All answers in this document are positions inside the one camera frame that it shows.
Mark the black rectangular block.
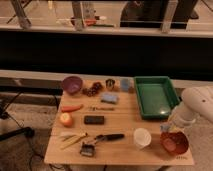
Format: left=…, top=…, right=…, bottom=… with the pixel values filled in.
left=84, top=116, right=105, bottom=125

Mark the orange carrot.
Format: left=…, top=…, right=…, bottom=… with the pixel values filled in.
left=61, top=104, right=83, bottom=113

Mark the orange apple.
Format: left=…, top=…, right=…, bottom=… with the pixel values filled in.
left=60, top=113, right=73, bottom=127

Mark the light blue towel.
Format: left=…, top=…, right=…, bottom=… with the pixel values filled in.
left=160, top=124, right=173, bottom=132

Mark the small metal utensil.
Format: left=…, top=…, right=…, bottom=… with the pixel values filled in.
left=89, top=106, right=115, bottom=111

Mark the purple bowl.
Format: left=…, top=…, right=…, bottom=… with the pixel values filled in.
left=61, top=76, right=83, bottom=95

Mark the light blue cup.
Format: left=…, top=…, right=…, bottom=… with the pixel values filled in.
left=120, top=79, right=133, bottom=92

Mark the small metal cup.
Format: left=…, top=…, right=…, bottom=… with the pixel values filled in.
left=105, top=79, right=115, bottom=91

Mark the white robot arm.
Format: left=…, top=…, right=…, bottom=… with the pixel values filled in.
left=167, top=86, right=213, bottom=131

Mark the red bowl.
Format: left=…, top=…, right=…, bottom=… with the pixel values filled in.
left=160, top=132, right=189, bottom=155

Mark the green plastic tray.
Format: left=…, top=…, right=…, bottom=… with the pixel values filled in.
left=134, top=76, right=180, bottom=120

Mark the blue sponge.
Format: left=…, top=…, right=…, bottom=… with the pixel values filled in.
left=101, top=93, right=118, bottom=104

